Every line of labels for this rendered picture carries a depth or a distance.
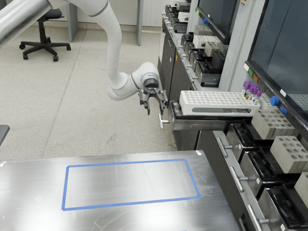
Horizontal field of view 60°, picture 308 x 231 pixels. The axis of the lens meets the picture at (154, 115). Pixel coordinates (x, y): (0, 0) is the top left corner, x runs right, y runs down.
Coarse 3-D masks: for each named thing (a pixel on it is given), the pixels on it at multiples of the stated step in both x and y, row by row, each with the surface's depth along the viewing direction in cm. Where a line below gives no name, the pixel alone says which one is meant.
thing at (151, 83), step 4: (148, 80) 129; (152, 80) 129; (144, 84) 129; (148, 84) 127; (152, 84) 128; (156, 84) 128; (144, 88) 127; (152, 88) 128; (156, 88) 128; (152, 92) 125; (152, 96) 125
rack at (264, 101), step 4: (256, 96) 110; (264, 96) 109; (260, 100) 106; (264, 100) 106; (268, 100) 106; (260, 104) 106; (264, 104) 103; (268, 104) 105; (260, 108) 106; (264, 108) 103; (268, 108) 103; (272, 108) 103; (276, 108) 103
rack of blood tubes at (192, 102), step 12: (180, 96) 107; (192, 96) 104; (204, 96) 104; (216, 96) 105; (228, 96) 107; (240, 96) 108; (192, 108) 100; (204, 108) 108; (216, 108) 109; (228, 108) 106; (240, 108) 107; (252, 108) 102
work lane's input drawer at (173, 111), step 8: (176, 104) 107; (168, 112) 112; (176, 112) 102; (160, 120) 108; (168, 120) 108; (176, 120) 100; (184, 120) 100; (192, 120) 101; (200, 120) 101; (208, 120) 102; (216, 120) 102; (224, 120) 103; (232, 120) 103; (240, 120) 104; (160, 128) 104; (176, 128) 102; (184, 128) 103; (192, 128) 103; (200, 128) 103; (208, 128) 104; (216, 128) 104; (224, 128) 104
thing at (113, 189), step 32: (32, 160) 75; (64, 160) 76; (96, 160) 77; (128, 160) 78; (160, 160) 79; (192, 160) 81; (0, 192) 65; (32, 192) 66; (64, 192) 67; (96, 192) 68; (128, 192) 69; (160, 192) 70; (192, 192) 71; (0, 224) 59; (32, 224) 59; (64, 224) 60; (96, 224) 61; (128, 224) 61; (160, 224) 62; (192, 224) 63; (224, 224) 64
